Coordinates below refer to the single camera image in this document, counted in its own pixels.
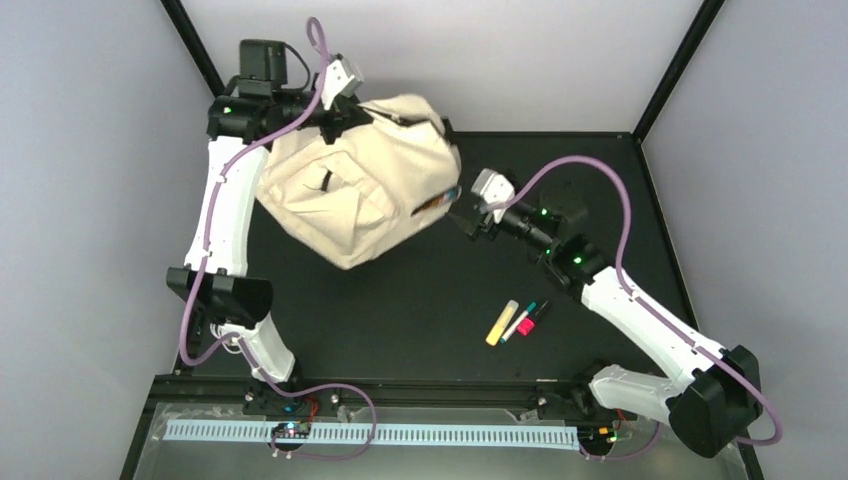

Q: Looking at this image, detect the blue dog book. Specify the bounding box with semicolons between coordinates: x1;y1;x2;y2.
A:
412;185;462;215

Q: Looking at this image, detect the beige canvas backpack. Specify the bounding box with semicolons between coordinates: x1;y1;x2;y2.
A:
256;94;461;270

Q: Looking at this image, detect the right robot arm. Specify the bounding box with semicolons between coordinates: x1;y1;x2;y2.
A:
448;169;763;458

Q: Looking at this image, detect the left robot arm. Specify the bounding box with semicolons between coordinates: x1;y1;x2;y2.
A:
166;40;370;384

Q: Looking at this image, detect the yellow highlighter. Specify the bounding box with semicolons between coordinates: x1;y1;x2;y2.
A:
485;300;519;346

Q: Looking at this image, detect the teal white marker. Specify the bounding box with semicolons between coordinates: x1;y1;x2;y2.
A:
499;302;537;343

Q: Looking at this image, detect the pink black highlighter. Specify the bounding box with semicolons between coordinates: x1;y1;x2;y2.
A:
516;299;551;336

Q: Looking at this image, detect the small circuit board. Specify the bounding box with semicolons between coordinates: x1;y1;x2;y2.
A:
271;421;312;442

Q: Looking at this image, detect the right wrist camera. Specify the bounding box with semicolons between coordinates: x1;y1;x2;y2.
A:
471;168;516;212

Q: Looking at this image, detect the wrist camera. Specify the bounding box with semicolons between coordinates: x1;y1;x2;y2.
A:
471;168;516;212
321;54;364;110

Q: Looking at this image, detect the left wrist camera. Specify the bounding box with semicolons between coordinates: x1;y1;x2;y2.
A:
321;54;364;110

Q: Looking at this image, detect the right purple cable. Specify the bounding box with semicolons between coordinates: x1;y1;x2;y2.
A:
490;155;784;462

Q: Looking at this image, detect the purple cable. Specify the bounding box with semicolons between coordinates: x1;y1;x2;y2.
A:
177;16;380;464
490;155;784;462

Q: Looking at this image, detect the black frame rail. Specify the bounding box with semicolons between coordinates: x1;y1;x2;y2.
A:
119;374;616;479

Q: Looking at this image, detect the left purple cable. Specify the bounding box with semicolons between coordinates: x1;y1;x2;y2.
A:
177;16;380;464

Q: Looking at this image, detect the light blue slotted cable duct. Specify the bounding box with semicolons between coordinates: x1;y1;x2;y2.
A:
161;419;580;451

